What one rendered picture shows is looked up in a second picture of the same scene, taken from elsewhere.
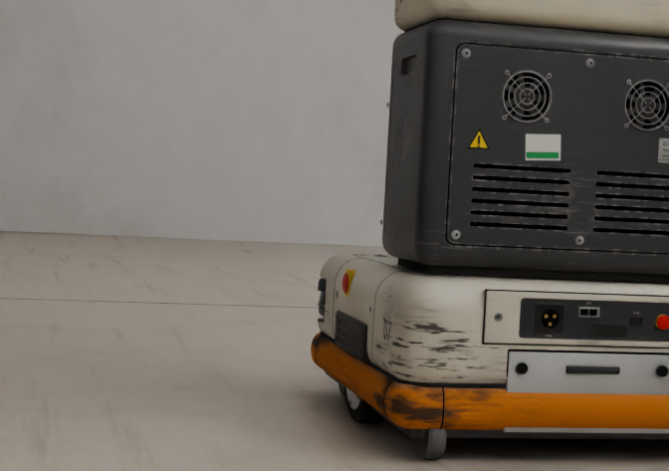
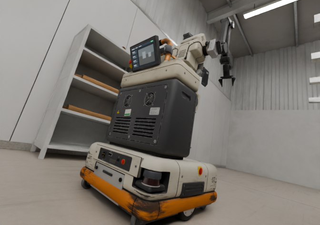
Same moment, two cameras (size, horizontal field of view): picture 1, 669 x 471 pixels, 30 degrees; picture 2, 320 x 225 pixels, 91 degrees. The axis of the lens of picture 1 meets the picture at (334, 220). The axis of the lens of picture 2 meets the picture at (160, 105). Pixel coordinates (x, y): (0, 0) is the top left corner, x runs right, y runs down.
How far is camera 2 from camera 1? 206 cm
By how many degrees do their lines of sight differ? 59
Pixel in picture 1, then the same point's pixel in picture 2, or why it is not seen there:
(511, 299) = (99, 147)
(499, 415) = (89, 179)
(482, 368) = (91, 165)
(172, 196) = (274, 170)
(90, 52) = (255, 141)
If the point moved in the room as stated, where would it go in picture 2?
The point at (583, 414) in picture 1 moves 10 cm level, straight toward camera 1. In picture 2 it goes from (101, 187) to (79, 185)
